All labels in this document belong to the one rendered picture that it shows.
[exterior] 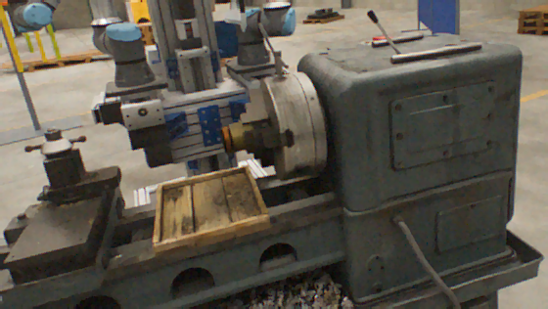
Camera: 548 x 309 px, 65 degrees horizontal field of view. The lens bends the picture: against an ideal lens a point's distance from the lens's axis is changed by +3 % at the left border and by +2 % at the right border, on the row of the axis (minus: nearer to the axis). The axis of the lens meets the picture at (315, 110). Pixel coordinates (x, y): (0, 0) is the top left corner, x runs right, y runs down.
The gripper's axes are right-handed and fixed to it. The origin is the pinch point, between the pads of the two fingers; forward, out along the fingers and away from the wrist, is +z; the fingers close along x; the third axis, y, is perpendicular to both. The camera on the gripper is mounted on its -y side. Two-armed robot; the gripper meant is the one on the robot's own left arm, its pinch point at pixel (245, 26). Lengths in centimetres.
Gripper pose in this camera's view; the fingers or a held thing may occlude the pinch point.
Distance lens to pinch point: 129.8
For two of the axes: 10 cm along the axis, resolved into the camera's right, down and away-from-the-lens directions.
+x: 2.6, -0.4, -9.6
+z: 1.9, 9.8, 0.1
